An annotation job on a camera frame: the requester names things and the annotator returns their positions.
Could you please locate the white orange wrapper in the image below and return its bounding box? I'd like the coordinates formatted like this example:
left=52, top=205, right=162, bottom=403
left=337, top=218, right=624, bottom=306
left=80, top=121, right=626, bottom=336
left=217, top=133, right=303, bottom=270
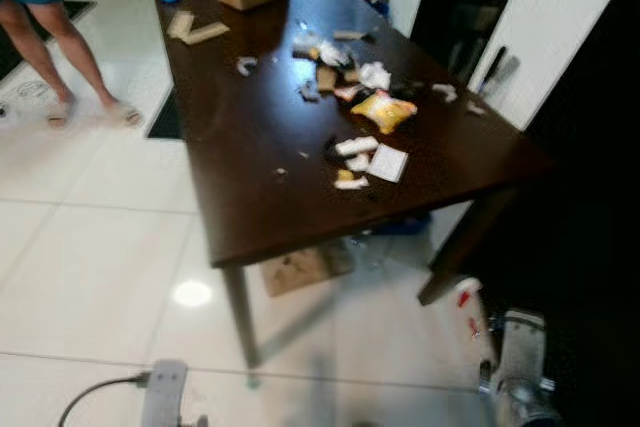
left=333, top=170, right=370, bottom=191

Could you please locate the light wooden angle piece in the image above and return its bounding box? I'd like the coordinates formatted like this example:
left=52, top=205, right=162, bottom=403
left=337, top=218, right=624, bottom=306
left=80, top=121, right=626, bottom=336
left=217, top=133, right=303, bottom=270
left=167, top=10, right=231, bottom=46

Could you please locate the large black floor mat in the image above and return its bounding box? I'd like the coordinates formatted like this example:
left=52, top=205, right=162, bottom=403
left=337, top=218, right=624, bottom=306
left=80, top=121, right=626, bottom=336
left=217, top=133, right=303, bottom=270
left=0, top=0, right=101, bottom=80

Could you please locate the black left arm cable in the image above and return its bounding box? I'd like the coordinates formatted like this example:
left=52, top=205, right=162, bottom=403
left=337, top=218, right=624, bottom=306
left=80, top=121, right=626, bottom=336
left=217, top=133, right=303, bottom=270
left=58, top=375, right=151, bottom=427

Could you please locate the yellow snack bag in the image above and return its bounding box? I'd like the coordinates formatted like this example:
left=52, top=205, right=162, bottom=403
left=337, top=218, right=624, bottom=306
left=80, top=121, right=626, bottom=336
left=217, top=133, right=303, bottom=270
left=350, top=90, right=419, bottom=135

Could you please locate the white crumpled tissue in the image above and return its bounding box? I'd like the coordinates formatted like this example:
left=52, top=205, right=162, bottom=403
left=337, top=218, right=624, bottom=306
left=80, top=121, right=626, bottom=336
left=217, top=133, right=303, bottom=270
left=358, top=61, right=393, bottom=91

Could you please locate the dark wooden table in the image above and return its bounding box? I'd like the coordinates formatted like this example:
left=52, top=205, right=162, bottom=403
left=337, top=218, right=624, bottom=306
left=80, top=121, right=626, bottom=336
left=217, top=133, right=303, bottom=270
left=155, top=0, right=557, bottom=369

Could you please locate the long white wrapper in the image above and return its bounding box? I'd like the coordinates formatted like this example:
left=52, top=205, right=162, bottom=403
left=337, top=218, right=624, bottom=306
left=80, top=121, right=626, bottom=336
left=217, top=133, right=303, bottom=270
left=335, top=136, right=381, bottom=158

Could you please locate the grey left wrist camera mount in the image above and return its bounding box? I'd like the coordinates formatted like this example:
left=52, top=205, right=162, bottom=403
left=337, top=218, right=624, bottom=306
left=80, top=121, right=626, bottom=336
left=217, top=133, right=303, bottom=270
left=140, top=359, right=191, bottom=427

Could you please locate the small black floor mat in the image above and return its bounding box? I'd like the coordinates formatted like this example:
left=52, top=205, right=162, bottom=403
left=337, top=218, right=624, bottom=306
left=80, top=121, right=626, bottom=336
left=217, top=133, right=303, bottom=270
left=145, top=87, right=187, bottom=140

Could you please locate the small brown wrapper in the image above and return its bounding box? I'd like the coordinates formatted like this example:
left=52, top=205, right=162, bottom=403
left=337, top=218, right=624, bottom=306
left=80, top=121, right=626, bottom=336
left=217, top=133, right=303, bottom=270
left=315, top=67, right=340, bottom=94

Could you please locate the white paper card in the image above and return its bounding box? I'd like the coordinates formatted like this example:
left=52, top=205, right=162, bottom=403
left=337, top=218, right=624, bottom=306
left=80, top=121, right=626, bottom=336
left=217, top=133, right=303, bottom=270
left=367, top=144, right=410, bottom=184

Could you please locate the small white wrapper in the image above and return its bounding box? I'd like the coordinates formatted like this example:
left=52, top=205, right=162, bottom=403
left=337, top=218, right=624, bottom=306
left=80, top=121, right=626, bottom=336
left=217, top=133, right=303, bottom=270
left=345, top=153, right=373, bottom=173

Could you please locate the white door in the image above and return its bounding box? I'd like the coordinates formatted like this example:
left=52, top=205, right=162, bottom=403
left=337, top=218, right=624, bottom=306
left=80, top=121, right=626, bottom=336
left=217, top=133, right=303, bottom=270
left=468, top=0, right=640, bottom=133

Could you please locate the blue item on floor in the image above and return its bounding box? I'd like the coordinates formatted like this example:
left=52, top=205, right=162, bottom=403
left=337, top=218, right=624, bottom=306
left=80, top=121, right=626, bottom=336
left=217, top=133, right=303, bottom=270
left=385, top=212, right=433, bottom=238

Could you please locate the printed flat cardboard box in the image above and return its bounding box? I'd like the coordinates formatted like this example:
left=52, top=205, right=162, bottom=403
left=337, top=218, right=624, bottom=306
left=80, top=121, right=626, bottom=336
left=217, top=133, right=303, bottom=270
left=260, top=242, right=357, bottom=298

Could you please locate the person in blue shorts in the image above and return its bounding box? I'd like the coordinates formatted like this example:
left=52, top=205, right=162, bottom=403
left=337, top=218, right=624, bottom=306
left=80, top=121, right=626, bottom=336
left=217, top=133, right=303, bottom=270
left=0, top=0, right=146, bottom=130

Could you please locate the clear crumpled plastic wrapper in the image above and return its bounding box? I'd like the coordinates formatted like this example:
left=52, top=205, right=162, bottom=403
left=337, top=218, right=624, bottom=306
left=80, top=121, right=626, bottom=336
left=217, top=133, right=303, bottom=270
left=291, top=29, right=331, bottom=61

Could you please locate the white red bottle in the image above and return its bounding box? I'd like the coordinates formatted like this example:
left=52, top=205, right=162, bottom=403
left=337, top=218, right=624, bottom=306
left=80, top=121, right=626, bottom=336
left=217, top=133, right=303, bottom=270
left=454, top=277, right=493, bottom=346

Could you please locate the black door handle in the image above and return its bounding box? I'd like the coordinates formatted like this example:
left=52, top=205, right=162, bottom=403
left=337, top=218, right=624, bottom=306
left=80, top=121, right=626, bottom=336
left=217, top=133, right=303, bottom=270
left=478, top=45, right=521, bottom=98

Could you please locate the small white scrap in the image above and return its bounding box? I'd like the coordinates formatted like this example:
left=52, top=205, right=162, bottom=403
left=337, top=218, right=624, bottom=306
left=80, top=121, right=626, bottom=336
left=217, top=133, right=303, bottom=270
left=432, top=84, right=460, bottom=104

